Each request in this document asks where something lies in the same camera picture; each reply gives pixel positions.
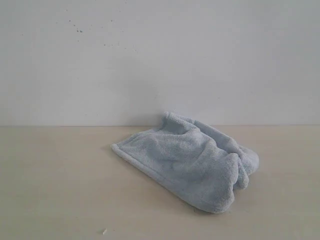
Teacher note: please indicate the light blue terry towel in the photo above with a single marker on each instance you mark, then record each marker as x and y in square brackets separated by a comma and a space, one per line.
[196, 162]

